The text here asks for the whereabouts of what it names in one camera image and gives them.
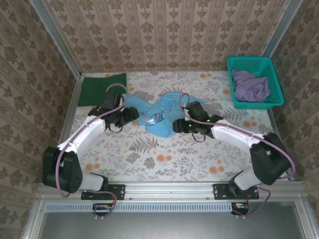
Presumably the light blue printed t-shirt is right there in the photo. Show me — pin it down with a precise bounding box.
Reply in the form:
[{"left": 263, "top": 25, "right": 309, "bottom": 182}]
[{"left": 124, "top": 91, "right": 205, "bottom": 139}]

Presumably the folded dark green t-shirt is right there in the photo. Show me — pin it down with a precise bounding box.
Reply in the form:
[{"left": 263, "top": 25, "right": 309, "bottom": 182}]
[{"left": 77, "top": 73, "right": 128, "bottom": 108}]

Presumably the crumpled purple t-shirt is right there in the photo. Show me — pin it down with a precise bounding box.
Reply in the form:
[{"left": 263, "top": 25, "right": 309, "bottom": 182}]
[{"left": 231, "top": 69, "right": 271, "bottom": 103}]

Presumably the teal plastic basket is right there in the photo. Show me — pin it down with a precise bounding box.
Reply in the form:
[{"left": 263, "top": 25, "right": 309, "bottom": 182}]
[{"left": 226, "top": 56, "right": 285, "bottom": 110}]

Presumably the black connector board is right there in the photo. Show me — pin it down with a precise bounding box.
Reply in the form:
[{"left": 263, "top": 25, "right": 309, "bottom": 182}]
[
  {"left": 92, "top": 203, "right": 112, "bottom": 216},
  {"left": 231, "top": 203, "right": 250, "bottom": 215}
]

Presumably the grey metal panel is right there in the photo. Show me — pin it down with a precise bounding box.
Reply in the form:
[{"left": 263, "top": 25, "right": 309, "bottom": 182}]
[{"left": 22, "top": 201, "right": 319, "bottom": 239}]

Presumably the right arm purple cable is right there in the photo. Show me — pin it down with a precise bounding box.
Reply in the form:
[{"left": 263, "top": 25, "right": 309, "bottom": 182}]
[{"left": 179, "top": 93, "right": 297, "bottom": 220}]

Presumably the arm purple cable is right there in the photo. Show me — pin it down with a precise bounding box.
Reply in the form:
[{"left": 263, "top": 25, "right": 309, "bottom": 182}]
[
  {"left": 56, "top": 83, "right": 129, "bottom": 221},
  {"left": 179, "top": 93, "right": 297, "bottom": 220}
]

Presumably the aluminium table side rail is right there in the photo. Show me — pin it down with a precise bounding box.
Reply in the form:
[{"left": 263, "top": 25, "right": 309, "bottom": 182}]
[
  {"left": 266, "top": 109, "right": 295, "bottom": 181},
  {"left": 48, "top": 74, "right": 84, "bottom": 182}
]

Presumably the wide aluminium base rail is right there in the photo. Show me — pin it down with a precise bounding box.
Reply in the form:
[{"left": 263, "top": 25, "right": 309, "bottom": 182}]
[{"left": 37, "top": 181, "right": 306, "bottom": 202}]

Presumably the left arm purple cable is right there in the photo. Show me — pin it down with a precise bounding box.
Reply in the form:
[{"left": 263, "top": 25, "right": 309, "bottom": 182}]
[{"left": 56, "top": 83, "right": 129, "bottom": 221}]

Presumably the white slotted cable duct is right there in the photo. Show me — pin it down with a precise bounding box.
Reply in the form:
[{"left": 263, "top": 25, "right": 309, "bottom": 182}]
[{"left": 46, "top": 202, "right": 234, "bottom": 212}]

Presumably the aluminium frame post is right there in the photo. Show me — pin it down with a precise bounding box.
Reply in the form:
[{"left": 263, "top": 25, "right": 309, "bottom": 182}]
[
  {"left": 263, "top": 0, "right": 305, "bottom": 58},
  {"left": 28, "top": 0, "right": 83, "bottom": 78}
]

